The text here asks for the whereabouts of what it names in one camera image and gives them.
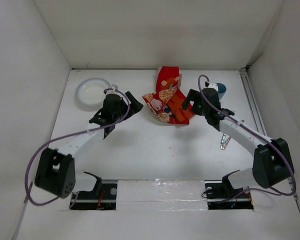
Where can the silver table knife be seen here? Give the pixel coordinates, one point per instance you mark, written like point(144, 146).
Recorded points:
point(224, 141)

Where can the blue cup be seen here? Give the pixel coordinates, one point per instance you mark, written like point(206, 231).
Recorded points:
point(221, 90)

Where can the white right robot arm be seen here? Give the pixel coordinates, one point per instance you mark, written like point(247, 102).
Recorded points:
point(272, 161)

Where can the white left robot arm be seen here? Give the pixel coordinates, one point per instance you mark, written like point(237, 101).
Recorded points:
point(56, 172)

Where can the red patterned cloth placemat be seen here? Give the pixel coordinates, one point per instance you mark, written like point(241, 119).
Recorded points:
point(166, 102)

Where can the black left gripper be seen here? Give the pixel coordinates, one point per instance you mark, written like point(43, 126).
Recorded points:
point(134, 106)

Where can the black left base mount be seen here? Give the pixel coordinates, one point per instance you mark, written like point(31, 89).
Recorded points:
point(91, 192)

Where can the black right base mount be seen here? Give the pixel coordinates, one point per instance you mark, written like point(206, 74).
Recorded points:
point(220, 195)

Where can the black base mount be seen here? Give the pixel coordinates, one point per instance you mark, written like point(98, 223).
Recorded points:
point(220, 195)
point(91, 192)

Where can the aluminium rail on right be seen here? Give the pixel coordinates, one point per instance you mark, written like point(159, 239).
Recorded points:
point(258, 121)

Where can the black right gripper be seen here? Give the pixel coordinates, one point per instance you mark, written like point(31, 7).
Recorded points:
point(193, 95)

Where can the white blue-rimmed plate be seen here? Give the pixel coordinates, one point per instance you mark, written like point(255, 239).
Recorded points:
point(90, 92)

